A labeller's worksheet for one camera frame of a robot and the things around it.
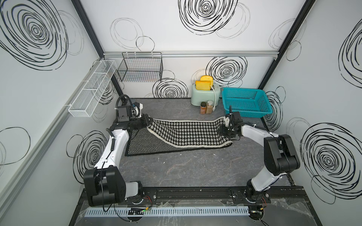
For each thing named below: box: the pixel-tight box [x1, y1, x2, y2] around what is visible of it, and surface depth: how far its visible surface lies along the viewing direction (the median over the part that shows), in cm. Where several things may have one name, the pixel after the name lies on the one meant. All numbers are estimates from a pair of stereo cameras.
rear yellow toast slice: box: [199, 75, 214, 87], surface depth 108 cm
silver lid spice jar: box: [205, 100, 214, 114], surface depth 107 cm
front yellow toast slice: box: [195, 80, 211, 91], surface depth 106 cm
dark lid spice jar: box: [199, 101, 207, 115], surface depth 107 cm
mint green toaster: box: [190, 83, 222, 106], surface depth 108 cm
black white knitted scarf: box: [124, 117, 234, 157], surface depth 95 cm
